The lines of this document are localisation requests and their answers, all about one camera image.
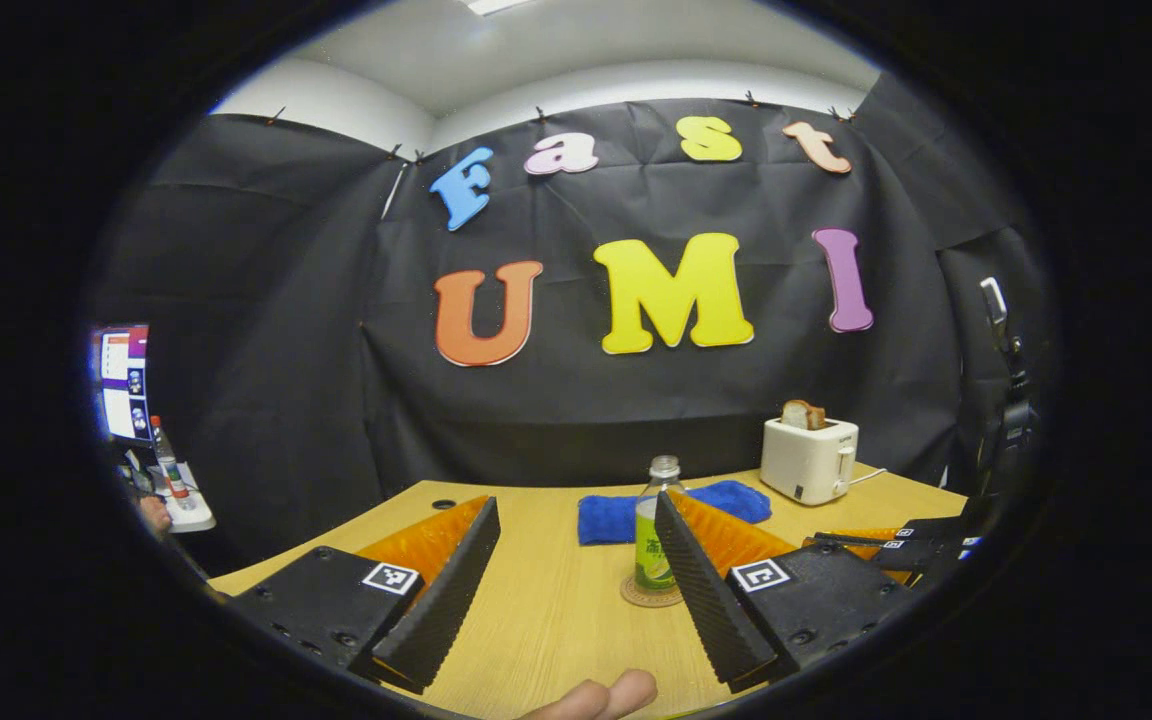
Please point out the white side table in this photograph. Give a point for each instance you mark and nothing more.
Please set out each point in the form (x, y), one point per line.
(191, 518)

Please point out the bread slice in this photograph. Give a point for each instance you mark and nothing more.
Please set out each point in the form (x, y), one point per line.
(804, 415)

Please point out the white toaster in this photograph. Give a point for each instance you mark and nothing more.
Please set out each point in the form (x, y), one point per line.
(806, 460)

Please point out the computer monitor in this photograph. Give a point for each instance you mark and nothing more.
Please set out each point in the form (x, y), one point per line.
(124, 385)

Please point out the ceiling light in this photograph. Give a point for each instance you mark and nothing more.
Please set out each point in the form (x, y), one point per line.
(496, 5)

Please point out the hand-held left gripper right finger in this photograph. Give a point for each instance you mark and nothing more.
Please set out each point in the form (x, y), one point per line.
(706, 600)

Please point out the blue towel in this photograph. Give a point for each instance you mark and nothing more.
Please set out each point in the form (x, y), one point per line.
(606, 520)

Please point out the green label water bottle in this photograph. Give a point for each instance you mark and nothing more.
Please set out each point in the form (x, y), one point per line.
(648, 540)

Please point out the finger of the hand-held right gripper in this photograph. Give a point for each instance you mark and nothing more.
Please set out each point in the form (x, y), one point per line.
(921, 555)
(931, 528)

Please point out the round wooden coaster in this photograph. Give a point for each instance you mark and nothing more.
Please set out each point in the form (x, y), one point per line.
(641, 598)

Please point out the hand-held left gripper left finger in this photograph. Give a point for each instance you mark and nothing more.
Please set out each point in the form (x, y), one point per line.
(446, 600)

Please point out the red cap plastic bottle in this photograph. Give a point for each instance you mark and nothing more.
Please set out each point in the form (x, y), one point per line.
(168, 470)

